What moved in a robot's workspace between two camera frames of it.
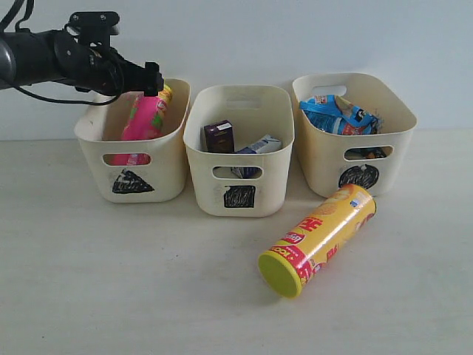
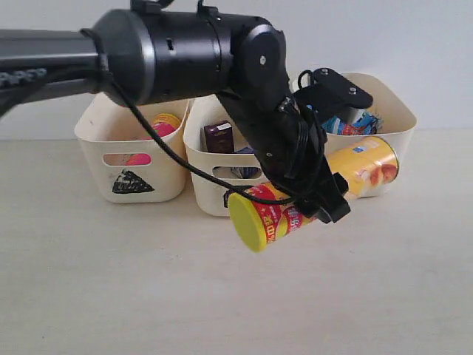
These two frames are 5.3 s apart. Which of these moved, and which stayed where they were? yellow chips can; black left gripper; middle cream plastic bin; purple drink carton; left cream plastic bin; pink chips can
Moved: black left gripper; yellow chips can; pink chips can
Stayed: purple drink carton; middle cream plastic bin; left cream plastic bin
